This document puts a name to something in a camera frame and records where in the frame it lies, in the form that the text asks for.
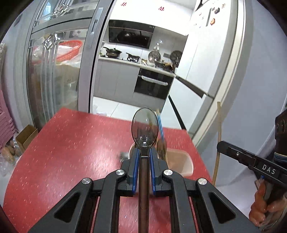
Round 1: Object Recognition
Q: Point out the spoon with dark handle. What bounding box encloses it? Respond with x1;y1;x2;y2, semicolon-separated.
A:
131;107;158;232

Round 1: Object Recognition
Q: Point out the person's right hand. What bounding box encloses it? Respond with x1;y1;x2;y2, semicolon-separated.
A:
249;180;286;229

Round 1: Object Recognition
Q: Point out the beige plastic cutlery holder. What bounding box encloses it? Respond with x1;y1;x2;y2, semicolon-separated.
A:
128;143;194;177

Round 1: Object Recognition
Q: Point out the metal fork behind holder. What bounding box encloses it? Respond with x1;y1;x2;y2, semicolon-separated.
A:
120;152;130;163

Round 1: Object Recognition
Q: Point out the cardboard box on floor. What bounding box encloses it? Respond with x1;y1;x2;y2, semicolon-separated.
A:
16;125;38;153

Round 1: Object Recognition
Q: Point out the pink plastic stool stack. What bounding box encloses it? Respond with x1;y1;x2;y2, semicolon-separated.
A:
0;90;16;149

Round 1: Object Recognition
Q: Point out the white refrigerator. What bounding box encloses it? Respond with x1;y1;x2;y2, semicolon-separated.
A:
168;1;246;147

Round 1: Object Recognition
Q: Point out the red plastic basket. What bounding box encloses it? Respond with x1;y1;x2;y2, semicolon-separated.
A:
57;40;83;63

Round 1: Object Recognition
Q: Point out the black wok on stove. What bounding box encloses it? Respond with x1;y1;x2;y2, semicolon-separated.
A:
104;47;122;59

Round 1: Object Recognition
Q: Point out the glass sliding door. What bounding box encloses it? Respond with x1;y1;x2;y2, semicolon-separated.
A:
13;1;114;129

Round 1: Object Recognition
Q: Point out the black range hood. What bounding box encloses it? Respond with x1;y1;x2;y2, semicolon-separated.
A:
108;19;155;49

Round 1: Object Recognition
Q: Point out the wooden stick against wall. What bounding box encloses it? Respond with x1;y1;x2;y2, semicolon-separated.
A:
211;101;223;186

